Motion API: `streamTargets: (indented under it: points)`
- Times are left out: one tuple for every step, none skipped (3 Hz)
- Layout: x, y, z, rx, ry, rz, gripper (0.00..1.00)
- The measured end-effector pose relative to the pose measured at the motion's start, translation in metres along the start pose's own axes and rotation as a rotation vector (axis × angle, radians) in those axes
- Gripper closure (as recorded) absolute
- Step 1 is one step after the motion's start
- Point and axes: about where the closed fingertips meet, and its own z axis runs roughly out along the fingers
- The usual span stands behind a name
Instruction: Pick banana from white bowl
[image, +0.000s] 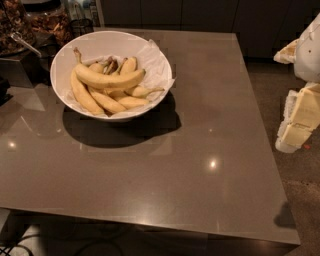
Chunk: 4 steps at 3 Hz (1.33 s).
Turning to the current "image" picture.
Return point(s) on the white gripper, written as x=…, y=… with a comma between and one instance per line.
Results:
x=308, y=55

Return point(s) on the yellow banana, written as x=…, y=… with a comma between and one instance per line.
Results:
x=83, y=97
x=131, y=102
x=129, y=65
x=96, y=67
x=100, y=81
x=106, y=102

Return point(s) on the right banana with stem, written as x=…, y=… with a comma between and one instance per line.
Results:
x=141, y=92

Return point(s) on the white bowl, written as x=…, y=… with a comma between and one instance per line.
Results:
x=98, y=46

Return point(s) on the dark cup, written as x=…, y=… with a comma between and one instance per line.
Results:
x=81, y=27

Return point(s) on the tray of brown snacks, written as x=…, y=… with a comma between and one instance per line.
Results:
x=54, y=22

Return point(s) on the metal spoon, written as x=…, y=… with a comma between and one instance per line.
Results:
x=17, y=37

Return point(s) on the glass jar with snacks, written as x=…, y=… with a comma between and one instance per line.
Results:
x=13, y=19

